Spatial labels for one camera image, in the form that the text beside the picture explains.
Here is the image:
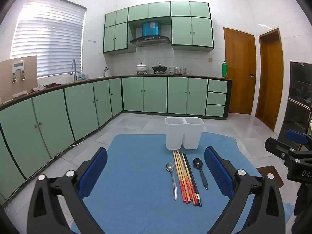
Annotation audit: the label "white cable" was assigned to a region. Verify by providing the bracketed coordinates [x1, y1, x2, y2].
[68, 136, 86, 147]

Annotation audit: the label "white double utensil holder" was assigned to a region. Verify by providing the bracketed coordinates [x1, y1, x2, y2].
[165, 117, 205, 151]

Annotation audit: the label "white bracket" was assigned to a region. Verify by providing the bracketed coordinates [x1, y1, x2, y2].
[11, 60, 27, 83]

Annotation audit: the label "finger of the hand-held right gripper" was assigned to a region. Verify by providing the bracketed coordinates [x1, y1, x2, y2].
[286, 129, 309, 150]
[265, 137, 300, 162]

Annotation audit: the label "brown cardboard board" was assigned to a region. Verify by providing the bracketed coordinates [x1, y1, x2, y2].
[0, 56, 38, 103]

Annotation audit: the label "green base cabinets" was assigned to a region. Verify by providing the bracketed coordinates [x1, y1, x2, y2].
[0, 76, 232, 205]

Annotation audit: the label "metal spoon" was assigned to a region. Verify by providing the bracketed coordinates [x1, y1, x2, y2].
[166, 162, 178, 201]

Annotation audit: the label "metal kitchen faucet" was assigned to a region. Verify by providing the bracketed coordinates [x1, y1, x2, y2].
[70, 59, 78, 82]

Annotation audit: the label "blue table mat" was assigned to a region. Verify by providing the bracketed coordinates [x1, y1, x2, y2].
[71, 132, 295, 234]

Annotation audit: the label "wooden door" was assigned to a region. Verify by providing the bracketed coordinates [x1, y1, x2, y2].
[223, 27, 256, 115]
[255, 28, 284, 132]

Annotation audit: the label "gas stove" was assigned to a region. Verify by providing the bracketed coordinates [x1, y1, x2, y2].
[135, 71, 168, 76]

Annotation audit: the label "black plastic spoon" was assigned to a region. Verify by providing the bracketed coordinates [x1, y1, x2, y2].
[193, 158, 209, 191]

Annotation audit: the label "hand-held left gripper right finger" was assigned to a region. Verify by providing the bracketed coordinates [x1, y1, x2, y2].
[204, 146, 285, 234]

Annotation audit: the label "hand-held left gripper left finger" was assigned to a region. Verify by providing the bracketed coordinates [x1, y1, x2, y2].
[27, 147, 108, 234]

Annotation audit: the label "crumpled cloth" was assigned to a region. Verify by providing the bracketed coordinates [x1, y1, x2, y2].
[30, 84, 61, 93]

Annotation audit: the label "black wok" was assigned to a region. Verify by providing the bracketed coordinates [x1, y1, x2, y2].
[152, 63, 168, 74]

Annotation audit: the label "black chopstick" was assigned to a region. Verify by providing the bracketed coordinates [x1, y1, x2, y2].
[185, 154, 203, 206]
[183, 153, 201, 206]

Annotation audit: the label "white window blinds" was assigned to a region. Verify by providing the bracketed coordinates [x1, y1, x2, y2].
[11, 0, 87, 78]

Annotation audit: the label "dark glass cabinet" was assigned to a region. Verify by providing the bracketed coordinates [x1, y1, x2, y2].
[278, 60, 312, 152]

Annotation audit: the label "range hood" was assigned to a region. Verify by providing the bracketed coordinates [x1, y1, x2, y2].
[129, 21, 171, 47]

